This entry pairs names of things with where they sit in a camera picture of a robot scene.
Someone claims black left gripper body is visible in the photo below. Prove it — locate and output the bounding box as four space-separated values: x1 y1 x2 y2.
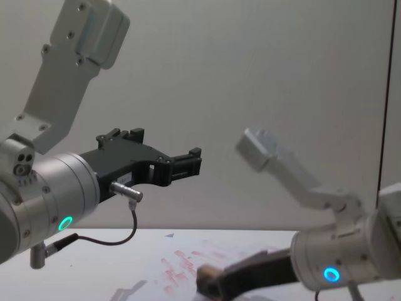
79 137 172 205

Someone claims white table cloth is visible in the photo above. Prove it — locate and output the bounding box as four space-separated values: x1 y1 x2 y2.
0 227 401 301

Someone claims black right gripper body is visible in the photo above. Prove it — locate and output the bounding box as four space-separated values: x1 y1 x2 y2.
218 246 298 301

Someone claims thin dark cable silver plug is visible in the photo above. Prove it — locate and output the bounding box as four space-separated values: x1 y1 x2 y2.
46 181 144 252

